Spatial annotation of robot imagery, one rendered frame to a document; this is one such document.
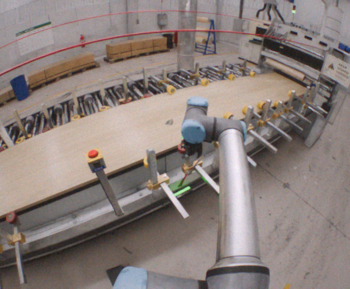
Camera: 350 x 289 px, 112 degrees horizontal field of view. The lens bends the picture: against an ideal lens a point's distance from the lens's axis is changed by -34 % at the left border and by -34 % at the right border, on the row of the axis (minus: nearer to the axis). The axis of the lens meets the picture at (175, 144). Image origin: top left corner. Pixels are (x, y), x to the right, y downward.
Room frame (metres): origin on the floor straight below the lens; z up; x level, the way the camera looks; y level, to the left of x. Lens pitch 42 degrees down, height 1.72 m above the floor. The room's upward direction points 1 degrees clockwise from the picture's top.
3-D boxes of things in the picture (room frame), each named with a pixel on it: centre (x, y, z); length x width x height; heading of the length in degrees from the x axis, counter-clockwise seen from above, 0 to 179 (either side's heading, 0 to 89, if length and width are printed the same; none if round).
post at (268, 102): (1.16, -0.73, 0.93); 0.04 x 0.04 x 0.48; 32
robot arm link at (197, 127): (0.54, -0.08, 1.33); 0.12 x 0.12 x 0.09; 80
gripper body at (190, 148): (0.66, -0.08, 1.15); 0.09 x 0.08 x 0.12; 122
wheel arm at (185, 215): (0.58, 0.05, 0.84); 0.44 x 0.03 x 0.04; 32
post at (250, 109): (1.02, -0.52, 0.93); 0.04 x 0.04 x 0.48; 32
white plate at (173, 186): (0.72, -0.08, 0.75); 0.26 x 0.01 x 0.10; 122
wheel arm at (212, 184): (0.72, -0.16, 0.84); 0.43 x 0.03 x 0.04; 32
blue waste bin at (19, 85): (3.99, 4.79, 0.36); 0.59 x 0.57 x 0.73; 39
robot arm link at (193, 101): (0.66, -0.09, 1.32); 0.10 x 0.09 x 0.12; 170
